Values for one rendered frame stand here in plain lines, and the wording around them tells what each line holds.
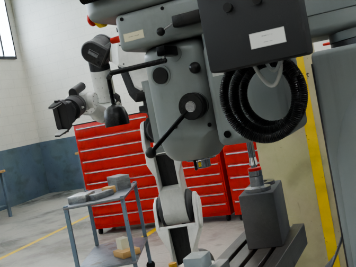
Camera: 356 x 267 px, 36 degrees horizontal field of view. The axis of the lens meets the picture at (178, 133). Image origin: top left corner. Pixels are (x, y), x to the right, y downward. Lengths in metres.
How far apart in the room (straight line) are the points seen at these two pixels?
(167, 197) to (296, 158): 1.13
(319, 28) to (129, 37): 0.49
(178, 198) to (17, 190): 10.19
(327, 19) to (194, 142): 0.46
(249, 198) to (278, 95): 0.62
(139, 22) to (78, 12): 10.98
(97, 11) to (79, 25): 10.89
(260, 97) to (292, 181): 1.96
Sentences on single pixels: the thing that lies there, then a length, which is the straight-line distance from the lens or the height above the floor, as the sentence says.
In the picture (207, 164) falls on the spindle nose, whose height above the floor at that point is 1.29.
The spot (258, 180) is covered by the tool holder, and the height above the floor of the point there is 1.16.
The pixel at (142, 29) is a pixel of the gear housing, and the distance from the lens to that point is 1.47.
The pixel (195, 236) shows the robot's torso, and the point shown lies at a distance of 2.35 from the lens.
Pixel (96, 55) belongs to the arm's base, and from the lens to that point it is 2.39.
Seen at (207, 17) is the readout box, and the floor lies 1.63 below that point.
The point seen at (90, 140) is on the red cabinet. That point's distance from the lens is 7.07.
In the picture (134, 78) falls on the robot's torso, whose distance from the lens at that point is 2.29.
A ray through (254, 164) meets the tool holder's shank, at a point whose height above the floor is 1.22.
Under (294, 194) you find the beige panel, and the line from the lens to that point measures 3.30.
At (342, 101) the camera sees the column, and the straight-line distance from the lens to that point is 1.28.
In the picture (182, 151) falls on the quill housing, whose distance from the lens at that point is 1.49.
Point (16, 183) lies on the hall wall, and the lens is 12.41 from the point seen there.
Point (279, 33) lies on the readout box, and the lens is 1.09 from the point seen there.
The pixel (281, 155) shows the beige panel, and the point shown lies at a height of 1.06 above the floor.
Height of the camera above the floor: 1.47
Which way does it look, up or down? 3 degrees down
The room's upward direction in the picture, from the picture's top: 11 degrees counter-clockwise
